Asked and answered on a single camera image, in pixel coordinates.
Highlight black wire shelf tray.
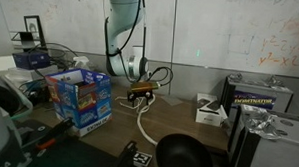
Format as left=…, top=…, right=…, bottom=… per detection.
left=10, top=30, right=42, bottom=53

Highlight black bracket stand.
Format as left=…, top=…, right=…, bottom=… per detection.
left=107, top=139, right=139, bottom=167

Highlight white spray bottle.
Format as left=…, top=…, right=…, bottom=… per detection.
left=72, top=55, right=91, bottom=71

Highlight crumpled aluminium foil piece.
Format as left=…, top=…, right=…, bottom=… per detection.
left=243, top=106, right=281, bottom=141

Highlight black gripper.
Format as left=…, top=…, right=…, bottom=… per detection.
left=126, top=88, right=154, bottom=109

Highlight grey battery with Dominator label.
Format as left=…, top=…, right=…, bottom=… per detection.
left=220, top=73, right=295, bottom=128

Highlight black white fiducial marker card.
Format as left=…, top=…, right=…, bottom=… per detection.
left=132, top=151, right=154, bottom=167

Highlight white paper stack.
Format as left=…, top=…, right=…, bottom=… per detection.
left=3, top=62, right=59, bottom=84

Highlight thick white braided rope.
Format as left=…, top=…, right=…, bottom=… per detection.
left=135, top=92, right=161, bottom=147

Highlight blue printed carton box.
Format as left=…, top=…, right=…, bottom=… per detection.
left=42, top=67, right=115, bottom=139

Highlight black looped cables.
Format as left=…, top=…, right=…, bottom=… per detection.
left=26, top=41, right=80, bottom=80

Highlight white phone box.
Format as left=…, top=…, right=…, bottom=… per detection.
left=194, top=92, right=230, bottom=128

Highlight dark blue box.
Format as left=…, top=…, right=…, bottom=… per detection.
left=11, top=49, right=53, bottom=72

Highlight black tool with orange handle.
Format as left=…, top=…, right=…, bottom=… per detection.
left=34, top=116, right=75, bottom=153

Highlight large grey battery box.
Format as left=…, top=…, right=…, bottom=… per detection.
left=227, top=103, right=299, bottom=167

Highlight black picture frame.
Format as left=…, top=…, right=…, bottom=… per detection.
left=22, top=14, right=49, bottom=51

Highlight thin white knotted rope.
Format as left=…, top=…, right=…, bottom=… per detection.
left=114, top=91, right=157, bottom=112

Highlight tangled thin dark wires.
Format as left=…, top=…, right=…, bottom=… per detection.
left=18, top=78, right=53, bottom=106

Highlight black bowl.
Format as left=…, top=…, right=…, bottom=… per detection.
left=155, top=132, right=216, bottom=167

